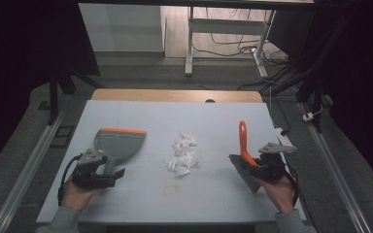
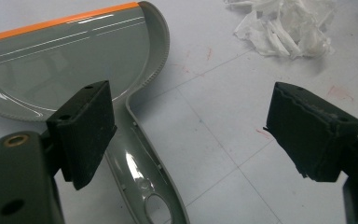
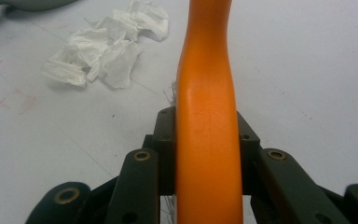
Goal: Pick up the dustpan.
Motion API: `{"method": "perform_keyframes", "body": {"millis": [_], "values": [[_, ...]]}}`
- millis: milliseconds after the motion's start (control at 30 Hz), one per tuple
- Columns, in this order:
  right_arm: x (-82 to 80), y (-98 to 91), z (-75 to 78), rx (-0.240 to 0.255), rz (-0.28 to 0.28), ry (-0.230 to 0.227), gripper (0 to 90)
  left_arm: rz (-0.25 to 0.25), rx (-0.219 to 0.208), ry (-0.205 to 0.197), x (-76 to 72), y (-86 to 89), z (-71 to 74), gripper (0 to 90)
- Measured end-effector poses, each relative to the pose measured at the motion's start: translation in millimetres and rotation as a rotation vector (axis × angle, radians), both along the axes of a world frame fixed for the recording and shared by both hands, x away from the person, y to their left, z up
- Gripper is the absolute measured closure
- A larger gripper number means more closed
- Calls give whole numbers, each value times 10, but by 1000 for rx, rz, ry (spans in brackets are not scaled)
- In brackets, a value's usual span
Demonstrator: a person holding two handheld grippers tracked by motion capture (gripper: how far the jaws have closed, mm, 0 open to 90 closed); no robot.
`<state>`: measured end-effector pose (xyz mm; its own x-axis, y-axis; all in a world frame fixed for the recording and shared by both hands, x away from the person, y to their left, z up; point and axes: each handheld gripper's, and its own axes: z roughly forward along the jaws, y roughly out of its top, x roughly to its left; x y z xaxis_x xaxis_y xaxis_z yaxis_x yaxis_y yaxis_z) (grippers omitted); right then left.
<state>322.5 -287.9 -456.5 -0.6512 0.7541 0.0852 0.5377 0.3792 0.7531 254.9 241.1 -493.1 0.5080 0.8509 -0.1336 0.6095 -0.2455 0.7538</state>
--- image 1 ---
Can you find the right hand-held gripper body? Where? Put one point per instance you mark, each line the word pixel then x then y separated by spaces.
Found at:
pixel 270 166

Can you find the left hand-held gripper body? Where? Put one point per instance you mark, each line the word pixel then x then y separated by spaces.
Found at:
pixel 89 176

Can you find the grey dustpan with orange edge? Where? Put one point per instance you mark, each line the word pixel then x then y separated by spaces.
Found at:
pixel 119 144

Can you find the pile of white paper scraps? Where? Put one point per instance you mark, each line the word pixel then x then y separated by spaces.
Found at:
pixel 183 155

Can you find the person's left hand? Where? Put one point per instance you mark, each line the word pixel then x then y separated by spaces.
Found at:
pixel 76 195

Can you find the person's right hand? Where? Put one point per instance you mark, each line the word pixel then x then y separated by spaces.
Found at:
pixel 280 194

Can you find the white power strip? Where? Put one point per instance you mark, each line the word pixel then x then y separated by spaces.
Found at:
pixel 283 137

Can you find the black floor plate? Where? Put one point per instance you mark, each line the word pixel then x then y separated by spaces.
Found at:
pixel 62 136

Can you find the black metal stand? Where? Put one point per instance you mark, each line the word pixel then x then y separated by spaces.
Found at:
pixel 54 93

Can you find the wooden table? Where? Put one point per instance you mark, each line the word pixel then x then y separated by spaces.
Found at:
pixel 175 95

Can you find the black tripod stand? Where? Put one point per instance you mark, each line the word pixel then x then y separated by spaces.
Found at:
pixel 314 81

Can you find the dark curtain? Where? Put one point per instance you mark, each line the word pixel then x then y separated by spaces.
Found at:
pixel 19 64
pixel 362 81

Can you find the white panel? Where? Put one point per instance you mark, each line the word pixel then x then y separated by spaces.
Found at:
pixel 121 27

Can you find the aluminium floor rail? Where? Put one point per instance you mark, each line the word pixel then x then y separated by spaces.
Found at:
pixel 333 168
pixel 29 168

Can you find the white metal desk frame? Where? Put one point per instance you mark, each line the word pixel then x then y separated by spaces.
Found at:
pixel 226 26

